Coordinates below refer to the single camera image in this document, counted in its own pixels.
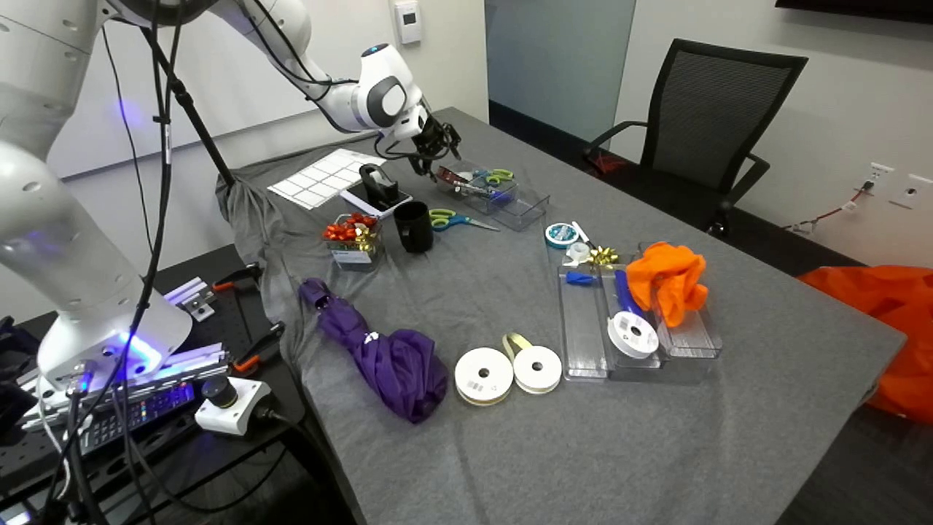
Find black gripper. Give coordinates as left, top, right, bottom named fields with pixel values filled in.
left=397, top=114, right=461, bottom=159

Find dark red CD holder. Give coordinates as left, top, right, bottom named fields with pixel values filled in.
left=432, top=165, right=478, bottom=190

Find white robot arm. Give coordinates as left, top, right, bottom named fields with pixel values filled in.
left=0, top=0, right=458, bottom=394

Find green scissors far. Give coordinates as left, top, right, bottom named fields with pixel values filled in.
left=472, top=169, right=515, bottom=190

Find black tape dispenser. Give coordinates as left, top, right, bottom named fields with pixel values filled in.
left=357, top=162, right=398, bottom=210

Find green scissors near mug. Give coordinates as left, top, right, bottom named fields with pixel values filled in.
left=429, top=207, right=494, bottom=232

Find black mug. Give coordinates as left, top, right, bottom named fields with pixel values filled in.
left=392, top=201, right=433, bottom=254

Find white and black box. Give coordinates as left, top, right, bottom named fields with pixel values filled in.
left=340, top=184, right=407, bottom=219

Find white label sheets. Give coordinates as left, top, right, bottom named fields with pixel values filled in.
left=271, top=149, right=381, bottom=210

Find red gift bows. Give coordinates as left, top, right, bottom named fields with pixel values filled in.
left=322, top=212, right=375, bottom=264

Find light blue tape roll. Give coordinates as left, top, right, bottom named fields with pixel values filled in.
left=541, top=220, right=583, bottom=248

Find grey tablecloth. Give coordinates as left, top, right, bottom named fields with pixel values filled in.
left=222, top=115, right=901, bottom=525

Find yellow gift bow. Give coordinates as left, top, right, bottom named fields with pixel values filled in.
left=583, top=242, right=621, bottom=267

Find clear plastic organiser right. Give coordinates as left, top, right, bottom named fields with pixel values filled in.
left=555, top=267, right=722, bottom=381

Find purple folded umbrella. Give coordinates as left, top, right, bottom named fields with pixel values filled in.
left=296, top=276, right=449, bottom=422

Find white ribbon spool near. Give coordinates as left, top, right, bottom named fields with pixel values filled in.
left=453, top=347, right=513, bottom=407

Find white ribbon spool far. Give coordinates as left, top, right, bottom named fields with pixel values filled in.
left=504, top=333, right=563, bottom=397

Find orange cloth on table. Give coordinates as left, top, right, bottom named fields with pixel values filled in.
left=624, top=242, right=709, bottom=325

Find white ribbon spool in organiser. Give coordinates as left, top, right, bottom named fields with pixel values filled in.
left=605, top=311, right=659, bottom=359

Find black mesh office chair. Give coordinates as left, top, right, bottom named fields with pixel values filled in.
left=583, top=37, right=806, bottom=235

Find orange bag on floor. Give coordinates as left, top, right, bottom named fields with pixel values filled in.
left=797, top=263, right=933, bottom=429

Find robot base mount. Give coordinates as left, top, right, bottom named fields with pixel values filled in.
left=20, top=293, right=226, bottom=429

